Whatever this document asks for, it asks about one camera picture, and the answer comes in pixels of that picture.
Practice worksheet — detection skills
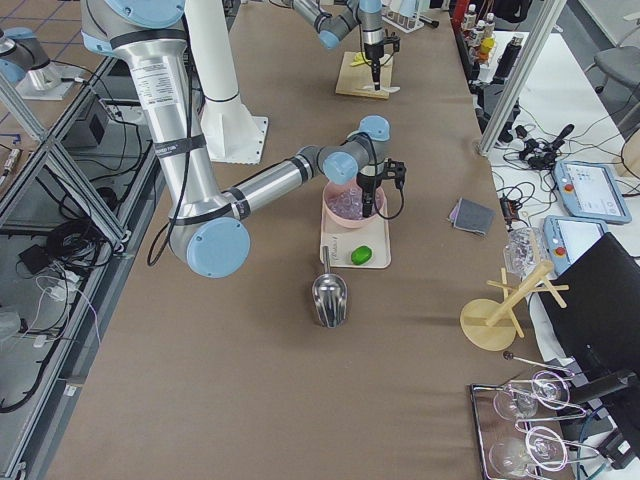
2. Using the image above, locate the grey folded cloth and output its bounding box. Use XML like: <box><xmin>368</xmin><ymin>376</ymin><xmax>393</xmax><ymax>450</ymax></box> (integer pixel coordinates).
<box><xmin>448</xmin><ymin>198</ymin><xmax>495</xmax><ymax>236</ymax></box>

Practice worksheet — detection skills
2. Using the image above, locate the metal ice scoop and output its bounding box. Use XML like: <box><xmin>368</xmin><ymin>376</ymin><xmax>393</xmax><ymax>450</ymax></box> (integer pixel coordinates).
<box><xmin>312</xmin><ymin>245</ymin><xmax>348</xmax><ymax>328</ymax></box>

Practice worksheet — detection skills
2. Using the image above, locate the lower wine glass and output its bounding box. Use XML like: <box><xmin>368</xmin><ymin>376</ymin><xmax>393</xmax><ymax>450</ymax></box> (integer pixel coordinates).
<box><xmin>489</xmin><ymin>426</ymin><xmax>568</xmax><ymax>479</ymax></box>

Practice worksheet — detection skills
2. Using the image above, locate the clear plastic container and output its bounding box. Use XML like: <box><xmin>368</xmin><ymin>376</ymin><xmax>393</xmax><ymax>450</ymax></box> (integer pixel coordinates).
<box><xmin>503</xmin><ymin>227</ymin><xmax>549</xmax><ymax>278</ymax></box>

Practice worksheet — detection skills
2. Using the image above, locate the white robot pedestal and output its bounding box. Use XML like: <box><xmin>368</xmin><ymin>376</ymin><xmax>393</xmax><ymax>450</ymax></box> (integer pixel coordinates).
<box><xmin>185</xmin><ymin>0</ymin><xmax>268</xmax><ymax>165</ymax></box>

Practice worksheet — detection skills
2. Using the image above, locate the wooden cup stand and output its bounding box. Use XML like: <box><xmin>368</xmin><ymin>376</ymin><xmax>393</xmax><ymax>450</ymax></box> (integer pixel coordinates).
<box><xmin>460</xmin><ymin>260</ymin><xmax>570</xmax><ymax>351</ymax></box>

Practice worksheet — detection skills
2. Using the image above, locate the aluminium frame post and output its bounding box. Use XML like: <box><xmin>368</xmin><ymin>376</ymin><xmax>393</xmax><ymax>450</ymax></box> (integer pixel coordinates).
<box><xmin>477</xmin><ymin>0</ymin><xmax>566</xmax><ymax>157</ymax></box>

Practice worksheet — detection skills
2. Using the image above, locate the upper wine glass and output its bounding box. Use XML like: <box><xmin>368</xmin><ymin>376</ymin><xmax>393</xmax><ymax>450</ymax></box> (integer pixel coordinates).
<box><xmin>493</xmin><ymin>370</ymin><xmax>569</xmax><ymax>420</ymax></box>

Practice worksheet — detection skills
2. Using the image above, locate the lower teach pendant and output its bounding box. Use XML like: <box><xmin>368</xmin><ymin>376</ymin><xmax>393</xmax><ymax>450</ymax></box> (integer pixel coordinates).
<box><xmin>543</xmin><ymin>215</ymin><xmax>608</xmax><ymax>275</ymax></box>

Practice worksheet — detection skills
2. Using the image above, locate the green pepper toy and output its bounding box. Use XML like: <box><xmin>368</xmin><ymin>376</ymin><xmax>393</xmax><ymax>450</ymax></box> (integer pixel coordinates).
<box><xmin>350</xmin><ymin>245</ymin><xmax>373</xmax><ymax>266</ymax></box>

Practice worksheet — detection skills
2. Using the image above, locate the wooden cutting board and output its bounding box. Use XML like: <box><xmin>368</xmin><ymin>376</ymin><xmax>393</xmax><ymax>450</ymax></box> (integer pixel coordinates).
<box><xmin>335</xmin><ymin>51</ymin><xmax>393</xmax><ymax>99</ymax></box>

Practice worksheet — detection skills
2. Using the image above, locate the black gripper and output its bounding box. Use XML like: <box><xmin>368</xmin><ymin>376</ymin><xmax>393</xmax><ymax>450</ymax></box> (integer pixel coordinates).
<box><xmin>362</xmin><ymin>30</ymin><xmax>400</xmax><ymax>91</ymax></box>
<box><xmin>356</xmin><ymin>158</ymin><xmax>406</xmax><ymax>216</ymax></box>

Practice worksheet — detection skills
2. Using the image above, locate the upper teach pendant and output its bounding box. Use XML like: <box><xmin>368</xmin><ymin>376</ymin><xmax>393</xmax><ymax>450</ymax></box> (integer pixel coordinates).
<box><xmin>553</xmin><ymin>160</ymin><xmax>632</xmax><ymax>224</ymax></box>

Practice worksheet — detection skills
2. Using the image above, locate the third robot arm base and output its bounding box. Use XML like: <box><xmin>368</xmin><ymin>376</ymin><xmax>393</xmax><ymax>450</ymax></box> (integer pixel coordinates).
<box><xmin>1</xmin><ymin>27</ymin><xmax>72</xmax><ymax>101</ymax></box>

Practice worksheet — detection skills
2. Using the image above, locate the pink bowl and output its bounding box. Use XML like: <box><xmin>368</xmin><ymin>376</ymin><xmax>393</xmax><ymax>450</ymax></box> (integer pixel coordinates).
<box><xmin>322</xmin><ymin>180</ymin><xmax>386</xmax><ymax>229</ymax></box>

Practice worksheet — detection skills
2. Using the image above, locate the white wire dish rack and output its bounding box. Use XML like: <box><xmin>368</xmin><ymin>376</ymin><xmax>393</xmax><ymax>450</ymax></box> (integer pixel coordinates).
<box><xmin>382</xmin><ymin>0</ymin><xmax>440</xmax><ymax>33</ymax></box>

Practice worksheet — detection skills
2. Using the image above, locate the clear ice cubes pile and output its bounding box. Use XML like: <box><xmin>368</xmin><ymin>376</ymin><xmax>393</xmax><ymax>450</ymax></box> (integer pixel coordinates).
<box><xmin>323</xmin><ymin>184</ymin><xmax>371</xmax><ymax>224</ymax></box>

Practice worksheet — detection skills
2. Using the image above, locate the wine glass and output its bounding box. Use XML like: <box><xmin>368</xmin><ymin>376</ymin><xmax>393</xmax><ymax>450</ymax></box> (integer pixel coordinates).
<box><xmin>489</xmin><ymin>426</ymin><xmax>568</xmax><ymax>479</ymax></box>
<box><xmin>493</xmin><ymin>370</ymin><xmax>569</xmax><ymax>420</ymax></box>

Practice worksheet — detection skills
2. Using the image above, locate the black wire glass rack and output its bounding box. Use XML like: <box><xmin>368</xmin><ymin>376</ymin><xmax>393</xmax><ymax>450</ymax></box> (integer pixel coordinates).
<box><xmin>469</xmin><ymin>365</ymin><xmax>599</xmax><ymax>479</ymax></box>

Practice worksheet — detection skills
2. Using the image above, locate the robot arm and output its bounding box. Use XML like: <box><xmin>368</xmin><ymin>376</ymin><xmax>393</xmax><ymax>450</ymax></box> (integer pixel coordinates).
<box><xmin>283</xmin><ymin>0</ymin><xmax>400</xmax><ymax>93</ymax></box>
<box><xmin>81</xmin><ymin>1</ymin><xmax>390</xmax><ymax>278</ymax></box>

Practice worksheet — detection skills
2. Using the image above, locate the beige serving tray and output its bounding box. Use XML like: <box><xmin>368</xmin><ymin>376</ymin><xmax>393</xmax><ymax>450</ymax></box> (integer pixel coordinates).
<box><xmin>320</xmin><ymin>208</ymin><xmax>391</xmax><ymax>269</ymax></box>

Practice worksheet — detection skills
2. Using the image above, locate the white ceramic spoon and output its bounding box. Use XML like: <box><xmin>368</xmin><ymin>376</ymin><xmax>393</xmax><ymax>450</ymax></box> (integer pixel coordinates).
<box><xmin>361</xmin><ymin>84</ymin><xmax>400</xmax><ymax>95</ymax></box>

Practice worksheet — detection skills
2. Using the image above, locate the teach pendant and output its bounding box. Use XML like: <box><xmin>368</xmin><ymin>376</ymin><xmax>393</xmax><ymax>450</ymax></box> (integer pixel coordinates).
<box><xmin>553</xmin><ymin>160</ymin><xmax>632</xmax><ymax>224</ymax></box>
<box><xmin>543</xmin><ymin>215</ymin><xmax>608</xmax><ymax>275</ymax></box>

